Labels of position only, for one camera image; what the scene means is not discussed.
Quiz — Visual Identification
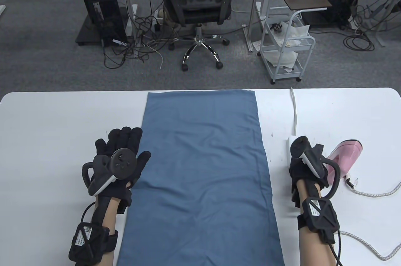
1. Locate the person's left hand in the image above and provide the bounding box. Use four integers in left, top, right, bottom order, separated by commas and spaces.
95, 127, 152, 215

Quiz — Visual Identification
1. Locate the person's right hand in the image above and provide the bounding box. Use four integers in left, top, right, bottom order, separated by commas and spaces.
288, 144, 329, 213

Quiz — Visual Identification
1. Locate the pink electric iron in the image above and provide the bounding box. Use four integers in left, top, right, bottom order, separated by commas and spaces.
326, 140, 364, 185

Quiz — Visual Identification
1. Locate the white braided iron cord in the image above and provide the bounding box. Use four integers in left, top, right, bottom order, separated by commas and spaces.
340, 176, 401, 261

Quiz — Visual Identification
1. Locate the blue pillowcase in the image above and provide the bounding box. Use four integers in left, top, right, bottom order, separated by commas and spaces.
117, 90, 285, 266

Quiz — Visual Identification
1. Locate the person's left forearm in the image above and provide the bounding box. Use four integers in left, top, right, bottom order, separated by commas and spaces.
91, 196, 126, 266

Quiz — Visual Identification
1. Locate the person's right forearm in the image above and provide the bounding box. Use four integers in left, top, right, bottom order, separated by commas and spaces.
296, 181, 336, 266

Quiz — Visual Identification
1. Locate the black white left hand controller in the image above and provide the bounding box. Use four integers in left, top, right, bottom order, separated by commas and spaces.
82, 149, 138, 197

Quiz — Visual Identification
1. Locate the black white hand controller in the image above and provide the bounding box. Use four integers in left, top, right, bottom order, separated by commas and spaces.
291, 136, 341, 199
82, 149, 138, 197

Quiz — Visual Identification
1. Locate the black white right hand controller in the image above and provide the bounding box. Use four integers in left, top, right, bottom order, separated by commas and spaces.
291, 136, 341, 199

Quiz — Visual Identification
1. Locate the white table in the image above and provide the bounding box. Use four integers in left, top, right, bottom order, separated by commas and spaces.
0, 87, 401, 266

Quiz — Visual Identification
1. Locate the black desk base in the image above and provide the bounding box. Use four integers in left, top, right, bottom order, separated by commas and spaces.
71, 0, 104, 46

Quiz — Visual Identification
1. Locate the white floor power strip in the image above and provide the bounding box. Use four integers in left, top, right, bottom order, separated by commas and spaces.
153, 9, 164, 31

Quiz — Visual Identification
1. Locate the white rolling cart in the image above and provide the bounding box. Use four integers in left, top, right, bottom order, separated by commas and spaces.
257, 11, 315, 84

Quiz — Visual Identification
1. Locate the white desk leg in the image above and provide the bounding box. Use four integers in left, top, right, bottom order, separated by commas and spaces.
121, 0, 140, 56

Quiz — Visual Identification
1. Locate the white paper bag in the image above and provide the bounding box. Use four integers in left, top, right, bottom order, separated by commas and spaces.
269, 23, 310, 70

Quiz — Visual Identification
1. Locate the grey desk leg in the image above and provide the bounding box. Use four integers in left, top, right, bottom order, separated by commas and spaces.
367, 0, 401, 48

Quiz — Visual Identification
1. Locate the white power strip cord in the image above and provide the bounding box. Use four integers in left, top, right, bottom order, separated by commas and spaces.
290, 87, 298, 137

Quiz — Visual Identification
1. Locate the thin white loose cable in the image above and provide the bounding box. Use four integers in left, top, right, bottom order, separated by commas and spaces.
147, 40, 164, 69

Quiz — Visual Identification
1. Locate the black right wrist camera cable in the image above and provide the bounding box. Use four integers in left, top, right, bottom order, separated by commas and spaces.
329, 232, 344, 266

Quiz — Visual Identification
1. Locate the tangle of black cables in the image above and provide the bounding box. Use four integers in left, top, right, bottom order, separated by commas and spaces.
102, 12, 176, 69

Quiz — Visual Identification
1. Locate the coil of black cables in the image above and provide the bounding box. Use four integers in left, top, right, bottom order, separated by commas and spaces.
343, 26, 376, 52

